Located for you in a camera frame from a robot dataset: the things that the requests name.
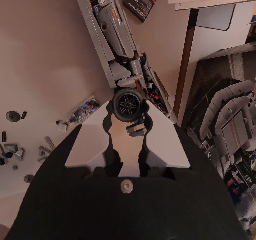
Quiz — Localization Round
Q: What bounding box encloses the clear bag of lego pieces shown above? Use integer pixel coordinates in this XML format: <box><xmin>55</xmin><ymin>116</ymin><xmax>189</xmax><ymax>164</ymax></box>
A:
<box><xmin>67</xmin><ymin>95</ymin><xmax>100</xmax><ymax>128</ymax></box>

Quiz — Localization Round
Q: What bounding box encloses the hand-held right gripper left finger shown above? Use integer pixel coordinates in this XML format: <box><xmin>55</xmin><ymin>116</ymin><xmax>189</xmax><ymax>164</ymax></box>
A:
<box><xmin>64</xmin><ymin>101</ymin><xmax>123</xmax><ymax>177</ymax></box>

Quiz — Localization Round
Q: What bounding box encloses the yellow lego box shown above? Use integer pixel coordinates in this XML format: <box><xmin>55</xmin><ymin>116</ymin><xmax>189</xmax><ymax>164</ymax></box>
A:
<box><xmin>248</xmin><ymin>1</ymin><xmax>256</xmax><ymax>25</ymax></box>

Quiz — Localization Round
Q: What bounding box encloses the grey lego slope piece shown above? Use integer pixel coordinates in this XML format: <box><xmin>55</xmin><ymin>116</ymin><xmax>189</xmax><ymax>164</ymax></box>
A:
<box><xmin>13</xmin><ymin>148</ymin><xmax>25</xmax><ymax>161</ymax></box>
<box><xmin>4</xmin><ymin>143</ymin><xmax>19</xmax><ymax>152</ymax></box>

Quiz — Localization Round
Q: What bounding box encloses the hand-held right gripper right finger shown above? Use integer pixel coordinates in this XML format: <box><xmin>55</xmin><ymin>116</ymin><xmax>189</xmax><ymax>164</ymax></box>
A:
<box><xmin>138</xmin><ymin>99</ymin><xmax>191</xmax><ymax>177</ymax></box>

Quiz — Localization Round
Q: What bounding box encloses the black battery pack red edge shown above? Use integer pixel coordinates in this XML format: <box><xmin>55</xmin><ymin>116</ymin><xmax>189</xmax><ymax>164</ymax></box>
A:
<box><xmin>122</xmin><ymin>0</ymin><xmax>157</xmax><ymax>23</ymax></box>

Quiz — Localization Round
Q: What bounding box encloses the dark grey long lego plate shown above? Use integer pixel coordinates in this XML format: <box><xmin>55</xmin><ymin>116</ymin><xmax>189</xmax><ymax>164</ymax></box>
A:
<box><xmin>38</xmin><ymin>145</ymin><xmax>53</xmax><ymax>156</ymax></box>

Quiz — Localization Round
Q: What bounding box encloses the light grey long lego plate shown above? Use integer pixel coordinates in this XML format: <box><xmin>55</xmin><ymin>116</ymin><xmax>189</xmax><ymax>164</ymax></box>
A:
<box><xmin>44</xmin><ymin>136</ymin><xmax>56</xmax><ymax>149</ymax></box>

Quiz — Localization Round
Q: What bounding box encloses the grey lego car model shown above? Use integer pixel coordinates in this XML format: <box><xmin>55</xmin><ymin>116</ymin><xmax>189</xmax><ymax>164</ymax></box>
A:
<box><xmin>72</xmin><ymin>0</ymin><xmax>179</xmax><ymax>138</ymax></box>

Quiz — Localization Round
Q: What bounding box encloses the dark lego box car print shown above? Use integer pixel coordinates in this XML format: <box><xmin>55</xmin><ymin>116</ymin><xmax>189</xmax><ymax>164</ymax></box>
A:
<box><xmin>186</xmin><ymin>42</ymin><xmax>256</xmax><ymax>240</ymax></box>

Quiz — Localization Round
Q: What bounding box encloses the white cabinet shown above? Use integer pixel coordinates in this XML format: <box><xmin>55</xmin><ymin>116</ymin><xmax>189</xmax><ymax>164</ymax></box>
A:
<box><xmin>178</xmin><ymin>3</ymin><xmax>254</xmax><ymax>122</ymax></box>

